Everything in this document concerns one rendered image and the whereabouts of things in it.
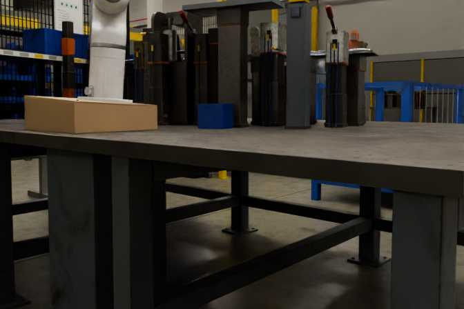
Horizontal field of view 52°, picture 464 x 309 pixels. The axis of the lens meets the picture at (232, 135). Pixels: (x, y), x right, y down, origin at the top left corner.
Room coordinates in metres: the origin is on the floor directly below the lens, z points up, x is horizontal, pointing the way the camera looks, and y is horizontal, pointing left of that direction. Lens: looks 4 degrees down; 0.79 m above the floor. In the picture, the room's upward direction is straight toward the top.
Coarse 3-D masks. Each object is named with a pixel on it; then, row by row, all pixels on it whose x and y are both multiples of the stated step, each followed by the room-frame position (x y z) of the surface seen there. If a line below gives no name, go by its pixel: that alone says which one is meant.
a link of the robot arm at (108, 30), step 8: (96, 8) 1.73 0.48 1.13; (96, 16) 1.74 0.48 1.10; (104, 16) 1.74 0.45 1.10; (112, 16) 1.74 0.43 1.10; (120, 16) 1.76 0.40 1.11; (96, 24) 1.71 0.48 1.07; (104, 24) 1.70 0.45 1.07; (112, 24) 1.72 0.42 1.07; (120, 24) 1.75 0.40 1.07; (96, 32) 1.67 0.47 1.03; (104, 32) 1.66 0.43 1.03; (112, 32) 1.66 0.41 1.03; (120, 32) 1.69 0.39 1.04; (96, 40) 1.66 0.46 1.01; (104, 40) 1.66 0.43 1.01; (112, 40) 1.66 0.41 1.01; (120, 40) 1.68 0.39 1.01; (120, 48) 1.68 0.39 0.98
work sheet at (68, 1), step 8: (56, 0) 2.69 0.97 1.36; (64, 0) 2.75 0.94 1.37; (72, 0) 2.80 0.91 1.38; (80, 0) 2.86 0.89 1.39; (56, 8) 2.69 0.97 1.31; (64, 8) 2.74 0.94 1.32; (72, 8) 2.80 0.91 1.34; (80, 8) 2.86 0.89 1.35; (56, 16) 2.69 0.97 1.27; (64, 16) 2.74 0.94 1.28; (72, 16) 2.80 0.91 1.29; (80, 16) 2.86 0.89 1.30; (56, 24) 2.69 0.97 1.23; (80, 24) 2.85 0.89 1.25; (80, 32) 2.85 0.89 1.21
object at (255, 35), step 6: (252, 30) 2.01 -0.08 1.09; (258, 30) 2.01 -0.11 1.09; (252, 36) 2.01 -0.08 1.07; (258, 36) 2.01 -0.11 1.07; (252, 42) 2.02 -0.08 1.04; (258, 42) 2.01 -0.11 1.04; (252, 48) 2.03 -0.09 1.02; (258, 48) 2.01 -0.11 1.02; (252, 54) 2.03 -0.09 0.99; (258, 54) 2.02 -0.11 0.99
